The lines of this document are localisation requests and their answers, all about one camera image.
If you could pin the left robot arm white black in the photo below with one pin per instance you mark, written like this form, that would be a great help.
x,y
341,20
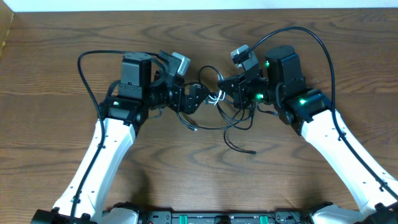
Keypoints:
x,y
148,82

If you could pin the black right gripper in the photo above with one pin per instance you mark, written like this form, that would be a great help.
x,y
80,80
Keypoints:
x,y
241,92

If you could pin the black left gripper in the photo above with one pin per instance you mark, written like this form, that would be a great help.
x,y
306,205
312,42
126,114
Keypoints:
x,y
181,98

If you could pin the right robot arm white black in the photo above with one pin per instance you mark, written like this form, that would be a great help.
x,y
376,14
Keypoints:
x,y
308,111

